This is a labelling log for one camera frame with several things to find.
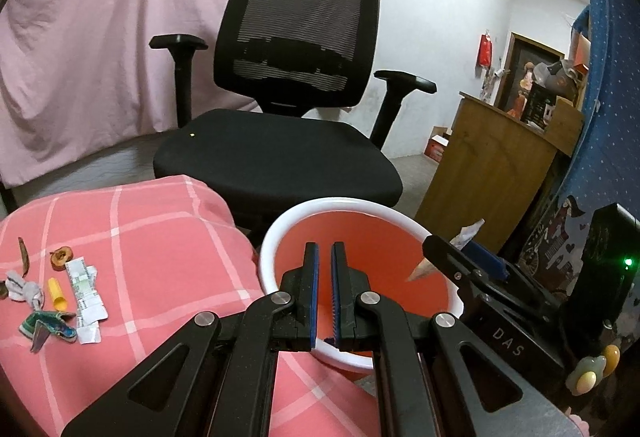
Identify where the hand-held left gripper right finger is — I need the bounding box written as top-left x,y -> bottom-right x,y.
330,241 -> 583,437

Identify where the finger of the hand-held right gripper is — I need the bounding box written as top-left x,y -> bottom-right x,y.
422,234 -> 490,299
462,241 -> 562,314

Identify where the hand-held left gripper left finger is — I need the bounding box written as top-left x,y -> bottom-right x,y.
60,242 -> 321,437

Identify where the white paper scrap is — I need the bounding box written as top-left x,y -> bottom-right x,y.
449,218 -> 486,249

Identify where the red bucket with white rim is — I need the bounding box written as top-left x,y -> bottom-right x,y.
259,198 -> 468,373

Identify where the brown dried fruit piece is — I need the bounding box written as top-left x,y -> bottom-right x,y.
50,247 -> 75,270

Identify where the dark printed panel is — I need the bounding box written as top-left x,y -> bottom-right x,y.
517,194 -> 592,304

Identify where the egg shaped charm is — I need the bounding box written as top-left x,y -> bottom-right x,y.
565,344 -> 622,398

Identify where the wooden cabinet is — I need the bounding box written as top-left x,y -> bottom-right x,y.
415,90 -> 586,259

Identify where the red cardboard box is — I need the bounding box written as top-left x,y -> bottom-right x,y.
424,127 -> 454,163

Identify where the black mesh office chair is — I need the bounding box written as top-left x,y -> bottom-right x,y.
149,0 -> 437,239

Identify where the pink checked blanket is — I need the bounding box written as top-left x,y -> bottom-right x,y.
0,174 -> 382,437

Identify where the black printed box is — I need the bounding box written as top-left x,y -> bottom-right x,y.
520,82 -> 557,128

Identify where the framed picture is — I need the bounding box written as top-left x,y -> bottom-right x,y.
497,32 -> 566,118

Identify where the blue dotted cloth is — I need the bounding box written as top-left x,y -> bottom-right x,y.
560,0 -> 640,230

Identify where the white printed paper strip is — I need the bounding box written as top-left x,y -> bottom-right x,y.
63,257 -> 110,346

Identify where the orange box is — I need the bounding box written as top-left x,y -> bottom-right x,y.
570,31 -> 592,74

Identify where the yellow plastic tube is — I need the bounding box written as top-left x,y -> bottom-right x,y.
47,278 -> 69,311

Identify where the green crumpled wrapper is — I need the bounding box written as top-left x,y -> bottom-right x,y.
19,310 -> 79,353

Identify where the white crumpled tissue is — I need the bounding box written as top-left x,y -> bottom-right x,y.
4,269 -> 46,311

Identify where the pink hanging sheet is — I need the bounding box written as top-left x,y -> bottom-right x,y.
0,0 -> 387,188

